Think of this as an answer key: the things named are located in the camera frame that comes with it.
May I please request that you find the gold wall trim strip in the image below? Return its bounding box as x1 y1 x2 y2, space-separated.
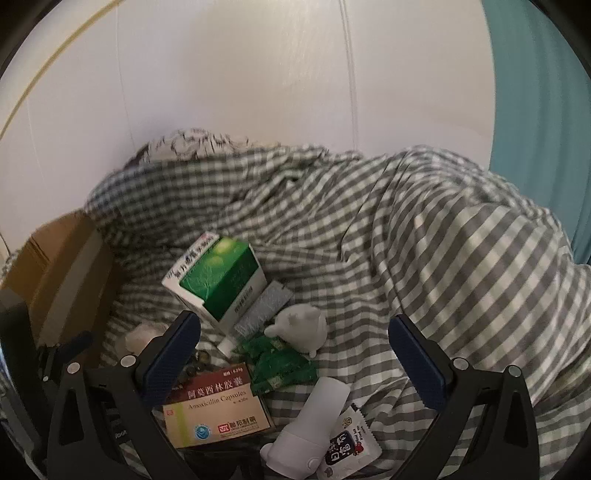
0 0 125 139

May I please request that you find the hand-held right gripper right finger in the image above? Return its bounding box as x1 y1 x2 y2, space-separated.
388 315 548 480

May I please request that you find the brown yellow medicine box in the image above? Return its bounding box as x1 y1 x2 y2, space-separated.
163 364 278 448

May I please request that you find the white eared figurine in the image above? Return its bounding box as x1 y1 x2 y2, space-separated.
264 305 329 357

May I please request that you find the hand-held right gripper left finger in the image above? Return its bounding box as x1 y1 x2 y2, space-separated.
46 310 201 480

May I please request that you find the crumpled white tissue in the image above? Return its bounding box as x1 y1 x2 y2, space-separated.
124 323 169 354

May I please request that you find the grey white checked blanket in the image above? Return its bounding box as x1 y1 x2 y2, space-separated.
0 138 591 480

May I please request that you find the green sachet bag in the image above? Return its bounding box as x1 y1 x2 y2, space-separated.
235 335 319 398

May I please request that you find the white snack packet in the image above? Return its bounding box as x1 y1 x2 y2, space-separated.
318 402 383 480

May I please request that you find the white ointment tube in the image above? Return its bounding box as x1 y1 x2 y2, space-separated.
218 282 291 358

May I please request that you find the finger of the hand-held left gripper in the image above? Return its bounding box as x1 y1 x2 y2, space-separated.
39 331 93 384

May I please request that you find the teal curtain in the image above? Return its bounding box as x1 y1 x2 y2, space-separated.
482 0 591 266

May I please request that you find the dark bead bracelet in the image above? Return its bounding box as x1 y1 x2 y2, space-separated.
182 348 211 377

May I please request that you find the green white medicine box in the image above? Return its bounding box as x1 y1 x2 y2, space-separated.
161 232 269 335

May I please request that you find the brown cardboard box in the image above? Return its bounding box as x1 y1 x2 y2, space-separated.
0 210 123 365

